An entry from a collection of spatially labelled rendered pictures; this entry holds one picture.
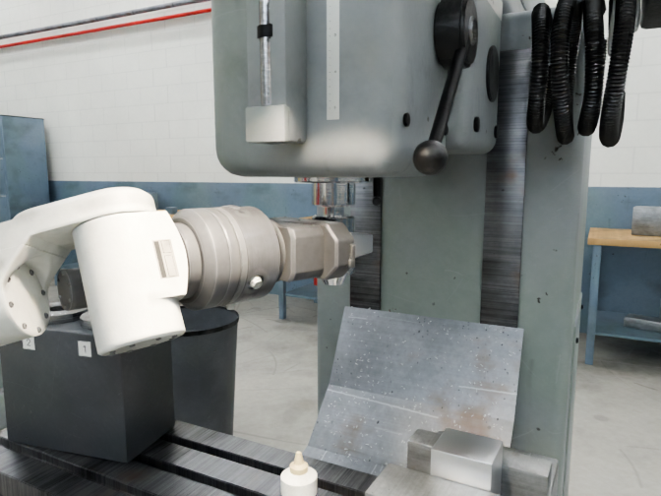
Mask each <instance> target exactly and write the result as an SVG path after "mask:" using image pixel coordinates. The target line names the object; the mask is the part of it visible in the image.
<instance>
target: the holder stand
mask: <svg viewBox="0 0 661 496"><path fill-rule="evenodd" d="M49 309H50V314H49V322H48V325H47V328H46V330H45V331H44V332H43V333H42V334H41V335H39V336H36V337H32V338H29V339H25V340H22V341H16V342H12V343H9V344H5V345H2V346H0V359H1V370H2V380H3V391H4V402H5V411H6V422H7V433H8V440H9V441H12V442H17V443H22V444H27V445H33V446H38V447H42V448H47V449H53V450H58V451H63V452H68V453H73V454H79V455H84V456H89V457H94V458H100V459H105V460H110V461H115V462H120V463H125V464H126V463H128V462H130V461H131V460H132V459H133V458H135V457H136V456H137V455H138V454H140V453H141V452H142V451H143V450H145V449H146V448H147V447H148V446H150V445H151V444H152V443H154V442H155V441H156V440H157V439H159V438H160V437H161V436H162V435H164V434H165V433H166V432H167V431H169V430H170V429H171V428H172V427H174V425H175V419H174V398H173V376H172V353H171V341H165V342H161V343H158V344H157V345H156V346H147V347H144V348H140V349H136V350H133V351H132V352H123V353H118V354H115V355H112V356H110V355H107V356H101V355H99V354H97V350H96V345H95V340H94V336H93V331H92V326H91V322H90V313H89V309H88V308H83V309H77V310H71V311H65V310H64V309H63V307H62V305H61V303H60V302H56V303H49Z"/></svg>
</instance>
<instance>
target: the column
mask: <svg viewBox="0 0 661 496"><path fill-rule="evenodd" d="M532 11H533V10H530V11H522V12H515V13H507V14H502V22H501V45H500V68H499V89H498V112H497V125H498V126H499V138H498V139H496V144H495V145H494V147H493V148H492V149H491V150H490V151H489V152H487V153H485V154H482V155H449V160H448V164H447V166H446V167H445V168H444V170H443V171H441V172H440V173H438V174H436V175H424V176H410V177H381V197H380V198H381V200H382V202H381V204H380V205H379V206H374V205H373V203H372V199H373V198H374V197H373V182H371V183H356V204H355V205H353V206H348V207H344V214H345V215H353V216H355V233H368V234H373V252H372V253H370V254H367V255H363V256H360V257H357V258H355V273H354V274H353V275H350V276H347V277H346V279H345V281H344V283H343V284H340V285H327V284H323V282H322V280H321V279H317V289H318V415H319V412H320V409H321V406H322V403H323V401H324V398H325V395H326V392H327V389H328V386H329V383H330V378H331V371H332V366H333V361H334V356H335V351H336V346H337V341H338V336H339V332H340V327H341V322H342V317H343V312H344V307H345V306H348V307H351V306H352V307H356V308H364V309H369V308H370V309H372V310H380V311H388V312H395V313H402V314H410V315H418V316H426V317H434V318H442V319H450V320H457V321H464V322H472V323H480V324H488V325H496V326H504V327H512V328H520V329H524V331H523V341H522V350H521V358H520V367H519V377H518V386H517V395H516V404H515V414H514V423H513V430H512V436H511V448H513V449H517V450H521V451H524V452H528V453H533V454H537V455H541V456H545V457H549V458H553V459H557V460H558V461H559V474H558V489H557V496H568V495H569V481H570V467H571V439H572V426H573V411H574V397H575V383H576V369H577V355H578V341H579V327H580V312H581V309H583V305H581V298H582V292H581V281H582V267H583V253H584V238H585V225H586V210H587V196H588V182H589V167H590V154H591V139H592V134H591V135H590V136H581V135H580V134H578V131H577V123H578V119H579V115H580V109H581V107H582V102H583V96H584V94H583V93H584V86H585V84H584V83H585V81H584V80H585V78H584V76H585V74H584V73H585V71H584V70H585V67H584V66H585V65H586V64H585V60H584V59H585V58H586V57H585V56H584V55H585V53H584V52H585V51H586V50H585V49H584V48H585V46H584V45H585V43H584V42H585V40H584V27H583V22H582V30H581V36H580V37H581V39H580V42H579V43H580V45H579V48H578V49H579V50H578V51H577V52H578V54H577V55H578V56H577V60H576V61H577V62H576V64H577V65H576V66H575V67H576V69H575V70H576V71H575V72H576V74H575V80H574V81H575V83H574V91H573V92H574V94H573V130H574V138H573V140H572V142H571V143H569V144H567V145H562V144H560V143H559V142H558V140H557V136H556V129H555V122H554V114H553V113H554V112H553V109H552V113H551V116H550V119H549V121H548V124H547V126H546V128H545V129H544V130H543V131H542V132H540V133H537V134H533V133H531V132H530V131H529V130H528V128H527V125H526V116H527V115H526V114H527V106H528V105H527V104H528V99H529V90H530V87H529V86H530V84H529V83H530V81H529V80H530V79H531V78H530V76H531V74H530V73H531V71H530V70H531V69H532V68H531V66H532V65H531V62H532V61H531V59H532V57H531V56H532V54H531V53H532V51H531V50H532V47H531V46H532V44H531V43H532V41H531V40H532V38H531V37H532V26H531V25H532V24H531V23H532V22H531V14H532Z"/></svg>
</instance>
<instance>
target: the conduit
mask: <svg viewBox="0 0 661 496"><path fill-rule="evenodd" d="M606 10H607V8H606V3H605V0H558V3H557V5H556V9H555V13H554V19H553V17H552V13H551V9H550V6H549V5H548V4H546V3H538V4H537V5H536V6H535V7H534V8H533V11H532V14H531V22H532V23H531V24H532V25H531V26H532V37H531V38H532V40H531V41H532V43H531V44H532V46H531V47H532V50H531V51H532V53H531V54H532V56H531V57H532V59H531V61H532V62H531V65H532V66H531V68H532V69H531V70H530V71H531V73H530V74H531V76H530V78H531V79H530V80H529V81H530V83H529V84H530V86H529V87H530V90H529V99H528V104H527V105H528V106H527V114H526V115H527V116H526V125H527V128H528V130H529V131H530V132H531V133H533V134H537V133H540V132H542V131H543V130H544V129H545V128H546V126H547V124H548V121H549V119H550V116H551V113H552V109H553V112H554V113H553V114H554V122H555V129H556V136H557V140H558V142H559V143H560V144H562V145H567V144H569V143H571V142H572V140H573V138H574V130H573V94H574V92H573V91H574V83H575V81H574V80H575V74H576V72H575V71H576V70H575V69H576V67H575V66H576V65H577V64H576V62H577V61H576V60H577V56H578V55H577V54H578V52H577V51H578V50H579V49H578V48H579V45H580V43H579V42H580V39H581V37H580V36H581V30H582V22H583V27H584V40H585V42H584V43H585V45H584V46H585V48H584V49H585V50H586V51H585V52H584V53H585V55H584V56H585V57H586V58H585V59H584V60H585V64H586V65H585V66H584V67H585V70H584V71H585V73H584V74H585V76H584V78H585V80H584V81H585V83H584V84H585V86H584V93H583V94H584V96H583V102H582V107H581V109H580V115H579V119H578V123H577V131H578V134H580V135H581V136H590V135H591V134H593V133H594V132H595V129H596V127H597V124H598V121H599V116H600V115H601V116H600V122H599V123H600V124H599V141H600V142H601V144H602V146H604V147H606V148H611V147H613V146H615V145H616V144H617V143H618V142H619V141H620V139H621V135H622V130H623V125H624V117H625V102H626V101H625V99H626V93H625V91H624V89H625V85H626V81H627V80H626V78H627V76H626V74H627V73H628V72H627V70H628V66H629V63H630V61H629V60H630V56H631V48H632V46H631V45H632V41H633V34H634V27H635V17H636V0H616V9H615V22H614V28H613V30H614V31H613V39H612V41H613V42H612V46H611V48H612V50H611V52H612V53H611V54H610V55H611V57H610V58H609V59H610V60H611V61H609V63H610V65H609V66H608V67H609V69H608V71H609V72H608V73H607V75H608V76H607V77H606V78H607V80H606V84H605V86H606V87H605V91H603V90H604V89H603V87H604V85H603V84H604V81H603V80H604V79H605V78H604V76H605V74H604V73H605V71H604V70H606V69H605V67H606V66H605V64H606V62H605V61H606V57H607V56H606V54H607V53H606V51H607V45H608V44H607V42H608V40H607V39H608V37H604V36H605V34H604V27H605V26H604V17H603V16H604V14H605V12H606ZM550 40H551V41H550ZM550 42H551V44H550ZM550 45H551V47H550ZM550 49H551V50H550ZM549 50H550V51H549ZM550 52H551V54H549V53H550ZM549 56H551V58H549ZM550 59H551V61H550V62H549V60H550ZM549 63H551V65H549ZM603 93H604V94H603ZM603 95H604V97H603ZM602 97H603V98H602ZM602 99H603V101H602ZM602 102H603V103H602ZM601 106H602V107H601ZM600 111H601V112H600ZM600 113H601V114H600Z"/></svg>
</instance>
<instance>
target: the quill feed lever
mask: <svg viewBox="0 0 661 496"><path fill-rule="evenodd" d="M434 43H435V51H436V55H437V59H438V62H439V64H440V65H441V66H443V68H444V69H445V70H449V73H448V76H447V79H446V83H445V86H444V90H443V93H442V96H441V100H440V103H439V106H438V110H437V113H436V117H435V120H434V123H433V127H432V130H431V133H430V137H429V140H428V141H424V142H422V143H421V144H419V145H418V146H417V147H416V149H415V151H414V153H413V163H414V166H415V168H416V169H417V170H418V171H419V172H420V173H422V174H425V175H436V174H438V173H440V172H441V171H443V170H444V168H445V167H446V166H447V164H448V160H449V154H448V151H447V149H446V147H445V146H444V145H443V144H442V141H443V138H444V134H445V132H446V128H447V124H448V121H449V117H450V114H451V107H452V104H453V100H454V97H455V93H456V89H457V86H458V82H459V79H460V75H461V71H462V69H466V68H469V67H470V65H471V64H472V63H473V62H474V60H475V57H476V52H477V44H478V20H477V12H476V6H475V3H474V0H441V2H440V3H439V4H438V6H437V9H436V12H435V19H434Z"/></svg>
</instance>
